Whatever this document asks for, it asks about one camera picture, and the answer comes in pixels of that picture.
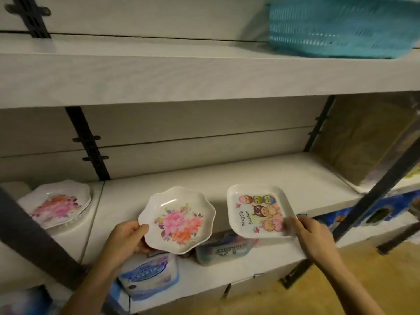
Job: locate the person's left hand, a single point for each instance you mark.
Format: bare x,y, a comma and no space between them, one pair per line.
126,241

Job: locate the blue white tissue pack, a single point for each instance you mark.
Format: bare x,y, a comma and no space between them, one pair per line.
149,275

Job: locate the person's right thumb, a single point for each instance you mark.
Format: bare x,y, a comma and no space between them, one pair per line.
294,223

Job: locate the person's left thumb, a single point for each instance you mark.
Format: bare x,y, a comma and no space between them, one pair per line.
141,228

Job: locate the brown cardboard sheet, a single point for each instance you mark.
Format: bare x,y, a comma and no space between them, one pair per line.
362,137

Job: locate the square white cartoon plate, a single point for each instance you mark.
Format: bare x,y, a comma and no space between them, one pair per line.
259,211

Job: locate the scalloped white floral plate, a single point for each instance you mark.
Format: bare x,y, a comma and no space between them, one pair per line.
179,221

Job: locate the black slotted shelf upright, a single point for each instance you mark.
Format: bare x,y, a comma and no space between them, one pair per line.
31,16
319,124
88,144

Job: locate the black metal shelf post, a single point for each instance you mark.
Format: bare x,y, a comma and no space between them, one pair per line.
34,244
374,200

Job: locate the teal plastic basket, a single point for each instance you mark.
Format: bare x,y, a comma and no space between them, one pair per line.
341,26

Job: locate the person's right forearm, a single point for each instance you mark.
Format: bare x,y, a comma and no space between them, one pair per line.
349,285

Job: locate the clear plastic storage box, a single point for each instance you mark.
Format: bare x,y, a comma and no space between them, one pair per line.
223,249

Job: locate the person's left forearm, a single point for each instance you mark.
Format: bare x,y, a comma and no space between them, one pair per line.
88,290

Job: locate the person's right hand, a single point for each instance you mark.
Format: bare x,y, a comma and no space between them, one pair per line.
311,237

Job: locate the white shelf board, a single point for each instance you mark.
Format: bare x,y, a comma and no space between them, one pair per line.
203,206
164,72

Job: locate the blue printed package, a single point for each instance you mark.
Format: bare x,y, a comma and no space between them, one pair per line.
384,208

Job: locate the stack of floral plates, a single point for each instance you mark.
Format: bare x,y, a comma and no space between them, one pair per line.
55,205

